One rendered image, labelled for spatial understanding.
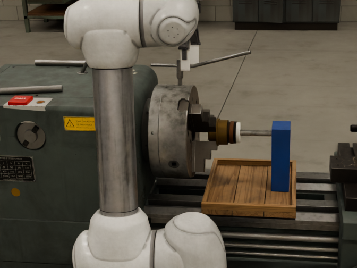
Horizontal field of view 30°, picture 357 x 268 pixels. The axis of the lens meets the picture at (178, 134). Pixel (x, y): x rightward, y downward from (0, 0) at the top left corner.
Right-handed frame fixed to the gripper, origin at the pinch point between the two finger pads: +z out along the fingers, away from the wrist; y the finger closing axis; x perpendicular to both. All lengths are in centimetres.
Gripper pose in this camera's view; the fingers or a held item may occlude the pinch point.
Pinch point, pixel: (189, 64)
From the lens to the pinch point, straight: 220.2
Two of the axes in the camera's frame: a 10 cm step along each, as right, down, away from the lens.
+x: -9.7, -0.4, 2.3
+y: 2.3, -2.2, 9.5
